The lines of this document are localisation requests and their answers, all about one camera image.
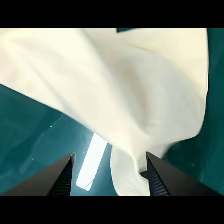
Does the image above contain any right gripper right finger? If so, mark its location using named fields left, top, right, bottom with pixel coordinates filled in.
left=145, top=151, right=215, bottom=197

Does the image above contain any cream T-shirt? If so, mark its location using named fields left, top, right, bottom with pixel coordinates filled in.
left=0, top=27, right=210, bottom=197

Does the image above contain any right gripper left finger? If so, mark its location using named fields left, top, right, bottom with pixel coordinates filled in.
left=0, top=152, right=76, bottom=197

